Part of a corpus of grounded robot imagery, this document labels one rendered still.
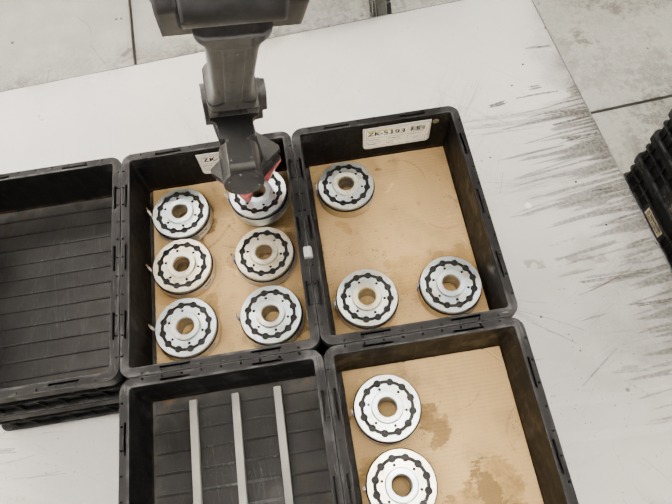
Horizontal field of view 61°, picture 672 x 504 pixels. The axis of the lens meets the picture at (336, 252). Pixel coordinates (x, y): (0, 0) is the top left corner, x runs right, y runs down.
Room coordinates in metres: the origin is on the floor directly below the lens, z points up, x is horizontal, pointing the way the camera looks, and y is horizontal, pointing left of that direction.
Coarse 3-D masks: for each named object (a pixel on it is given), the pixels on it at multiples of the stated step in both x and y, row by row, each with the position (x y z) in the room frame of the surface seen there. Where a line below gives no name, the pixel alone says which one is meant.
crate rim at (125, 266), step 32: (128, 160) 0.61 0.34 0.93; (288, 160) 0.57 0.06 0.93; (128, 192) 0.54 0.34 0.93; (128, 224) 0.48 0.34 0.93; (128, 256) 0.42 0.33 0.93; (128, 288) 0.36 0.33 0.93; (128, 320) 0.31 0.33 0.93; (128, 352) 0.26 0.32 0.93; (256, 352) 0.24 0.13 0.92; (288, 352) 0.24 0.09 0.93
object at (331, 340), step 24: (360, 120) 0.64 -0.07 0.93; (384, 120) 0.63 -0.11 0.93; (456, 120) 0.62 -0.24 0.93; (480, 192) 0.47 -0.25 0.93; (312, 240) 0.41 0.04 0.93; (312, 264) 0.37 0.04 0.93; (504, 264) 0.34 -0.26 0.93; (504, 288) 0.30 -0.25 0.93; (480, 312) 0.26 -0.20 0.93; (504, 312) 0.26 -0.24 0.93; (336, 336) 0.25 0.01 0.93; (360, 336) 0.25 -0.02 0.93; (384, 336) 0.24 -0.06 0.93
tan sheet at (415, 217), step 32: (352, 160) 0.62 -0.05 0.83; (384, 160) 0.62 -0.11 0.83; (416, 160) 0.61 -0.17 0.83; (384, 192) 0.55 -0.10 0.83; (416, 192) 0.54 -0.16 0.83; (448, 192) 0.53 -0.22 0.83; (320, 224) 0.49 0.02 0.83; (352, 224) 0.49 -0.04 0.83; (384, 224) 0.48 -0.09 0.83; (416, 224) 0.47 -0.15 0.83; (448, 224) 0.47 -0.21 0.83; (352, 256) 0.42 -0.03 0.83; (384, 256) 0.42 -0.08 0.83; (416, 256) 0.41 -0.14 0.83; (448, 288) 0.34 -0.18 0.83; (416, 320) 0.29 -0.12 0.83
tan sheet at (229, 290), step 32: (160, 192) 0.60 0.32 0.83; (224, 192) 0.58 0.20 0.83; (224, 224) 0.52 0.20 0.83; (288, 224) 0.50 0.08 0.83; (224, 256) 0.45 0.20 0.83; (160, 288) 0.40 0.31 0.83; (224, 288) 0.39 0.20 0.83; (256, 288) 0.38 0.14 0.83; (288, 288) 0.38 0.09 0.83; (224, 320) 0.33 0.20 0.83; (160, 352) 0.29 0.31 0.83; (224, 352) 0.28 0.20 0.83
